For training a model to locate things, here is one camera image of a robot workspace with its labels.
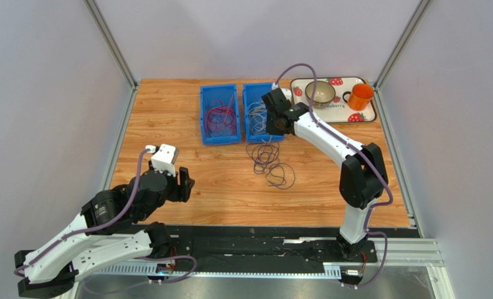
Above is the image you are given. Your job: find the slotted cable duct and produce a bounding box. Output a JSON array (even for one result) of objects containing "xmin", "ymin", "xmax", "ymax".
[{"xmin": 97, "ymin": 262, "xmax": 342, "ymax": 280}]

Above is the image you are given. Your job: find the orange cable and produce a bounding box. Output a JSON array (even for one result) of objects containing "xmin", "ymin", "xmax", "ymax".
[{"xmin": 205, "ymin": 92, "xmax": 238, "ymax": 137}]

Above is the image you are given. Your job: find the aluminium frame post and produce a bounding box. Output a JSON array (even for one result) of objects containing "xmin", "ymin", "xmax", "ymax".
[
  {"xmin": 372, "ymin": 0, "xmax": 434, "ymax": 88},
  {"xmin": 82, "ymin": 0, "xmax": 139, "ymax": 88}
]

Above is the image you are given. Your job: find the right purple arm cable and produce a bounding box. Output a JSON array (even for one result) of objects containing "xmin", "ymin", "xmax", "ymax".
[{"xmin": 275, "ymin": 63, "xmax": 395, "ymax": 289}]

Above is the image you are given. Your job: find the blue plastic bin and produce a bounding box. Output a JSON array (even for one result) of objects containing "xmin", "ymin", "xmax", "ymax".
[
  {"xmin": 242, "ymin": 82, "xmax": 284, "ymax": 143},
  {"xmin": 199, "ymin": 84, "xmax": 241, "ymax": 146}
]

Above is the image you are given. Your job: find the beige ceramic bowl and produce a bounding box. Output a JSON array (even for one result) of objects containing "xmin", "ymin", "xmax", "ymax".
[{"xmin": 305, "ymin": 81, "xmax": 336, "ymax": 108}]

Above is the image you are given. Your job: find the strawberry print tray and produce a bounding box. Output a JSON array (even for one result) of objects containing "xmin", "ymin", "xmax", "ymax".
[{"xmin": 291, "ymin": 77, "xmax": 377, "ymax": 123}]

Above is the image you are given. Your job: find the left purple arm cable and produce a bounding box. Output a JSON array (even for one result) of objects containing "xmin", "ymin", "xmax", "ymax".
[{"xmin": 13, "ymin": 149, "xmax": 154, "ymax": 278}]

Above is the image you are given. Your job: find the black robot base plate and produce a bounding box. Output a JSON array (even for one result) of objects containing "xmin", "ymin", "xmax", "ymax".
[{"xmin": 105, "ymin": 224, "xmax": 378, "ymax": 275}]

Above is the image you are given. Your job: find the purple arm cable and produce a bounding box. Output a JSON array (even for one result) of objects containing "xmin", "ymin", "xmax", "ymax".
[
  {"xmin": 13, "ymin": 149, "xmax": 154, "ymax": 278},
  {"xmin": 275, "ymin": 63, "xmax": 395, "ymax": 289}
]

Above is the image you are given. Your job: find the yellow cable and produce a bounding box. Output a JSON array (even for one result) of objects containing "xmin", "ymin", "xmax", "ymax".
[{"xmin": 246, "ymin": 99, "xmax": 270, "ymax": 138}]

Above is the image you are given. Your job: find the right aluminium frame post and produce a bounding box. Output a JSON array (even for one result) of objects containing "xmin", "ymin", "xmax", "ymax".
[{"xmin": 372, "ymin": 0, "xmax": 434, "ymax": 88}]

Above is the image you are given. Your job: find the orange mug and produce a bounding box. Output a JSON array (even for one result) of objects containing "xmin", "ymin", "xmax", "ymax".
[{"xmin": 342, "ymin": 83, "xmax": 374, "ymax": 111}]

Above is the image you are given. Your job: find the right blue plastic bin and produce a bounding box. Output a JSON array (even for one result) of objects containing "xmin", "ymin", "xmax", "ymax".
[{"xmin": 242, "ymin": 82, "xmax": 284, "ymax": 143}]

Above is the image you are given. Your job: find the red cable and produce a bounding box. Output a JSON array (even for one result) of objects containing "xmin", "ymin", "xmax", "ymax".
[{"xmin": 204, "ymin": 98, "xmax": 238, "ymax": 137}]

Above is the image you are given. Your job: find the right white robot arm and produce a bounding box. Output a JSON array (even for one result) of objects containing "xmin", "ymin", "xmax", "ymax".
[{"xmin": 261, "ymin": 87, "xmax": 388, "ymax": 260}]

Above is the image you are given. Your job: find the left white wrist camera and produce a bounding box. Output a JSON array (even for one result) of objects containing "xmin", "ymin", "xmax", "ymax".
[{"xmin": 145, "ymin": 144, "xmax": 179, "ymax": 178}]

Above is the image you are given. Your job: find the white cable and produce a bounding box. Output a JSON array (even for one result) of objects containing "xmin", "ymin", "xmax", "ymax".
[{"xmin": 246, "ymin": 100, "xmax": 272, "ymax": 142}]

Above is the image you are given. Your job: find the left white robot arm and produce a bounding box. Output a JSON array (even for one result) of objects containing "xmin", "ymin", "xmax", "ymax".
[{"xmin": 14, "ymin": 167, "xmax": 195, "ymax": 298}]

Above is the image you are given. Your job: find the dark blue cable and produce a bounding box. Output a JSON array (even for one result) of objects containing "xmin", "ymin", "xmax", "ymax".
[{"xmin": 246, "ymin": 138, "xmax": 297, "ymax": 191}]

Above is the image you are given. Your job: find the left blue plastic bin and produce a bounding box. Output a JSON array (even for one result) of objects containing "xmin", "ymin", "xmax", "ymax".
[{"xmin": 199, "ymin": 84, "xmax": 241, "ymax": 146}]

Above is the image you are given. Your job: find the left aluminium frame post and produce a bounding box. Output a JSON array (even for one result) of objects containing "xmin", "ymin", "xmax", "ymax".
[{"xmin": 82, "ymin": 0, "xmax": 139, "ymax": 88}]

